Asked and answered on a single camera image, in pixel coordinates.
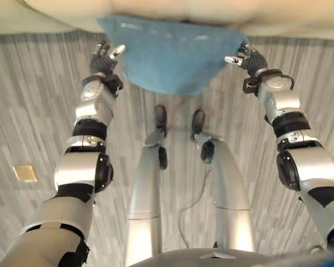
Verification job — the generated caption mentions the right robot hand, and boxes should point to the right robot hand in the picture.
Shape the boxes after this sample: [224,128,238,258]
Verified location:
[224,43,268,77]

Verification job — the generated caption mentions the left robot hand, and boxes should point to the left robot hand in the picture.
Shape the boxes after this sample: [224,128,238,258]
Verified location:
[89,40,126,76]

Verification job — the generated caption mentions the blue fuzzy cushion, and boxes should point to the blue fuzzy cushion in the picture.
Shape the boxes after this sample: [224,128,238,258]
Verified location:
[96,14,249,96]

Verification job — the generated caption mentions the left silver robot leg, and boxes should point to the left silver robot leg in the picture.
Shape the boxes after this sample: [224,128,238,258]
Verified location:
[122,104,168,267]

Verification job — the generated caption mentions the silver robot leg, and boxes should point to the silver robot leg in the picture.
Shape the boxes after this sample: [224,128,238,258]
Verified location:
[190,108,257,253]
[122,104,168,267]

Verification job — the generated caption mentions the right silver robot leg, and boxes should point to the right silver robot leg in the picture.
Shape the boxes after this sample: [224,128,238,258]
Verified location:
[190,108,257,253]

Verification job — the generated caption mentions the brass floor socket plate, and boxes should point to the brass floor socket plate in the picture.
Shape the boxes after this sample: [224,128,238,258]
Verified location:
[12,165,38,184]

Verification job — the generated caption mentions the grey robot torso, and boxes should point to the grey robot torso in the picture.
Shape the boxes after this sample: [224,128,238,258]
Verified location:
[127,247,334,267]

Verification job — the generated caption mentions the grey cable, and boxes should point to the grey cable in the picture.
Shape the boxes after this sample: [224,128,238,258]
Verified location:
[178,168,213,249]

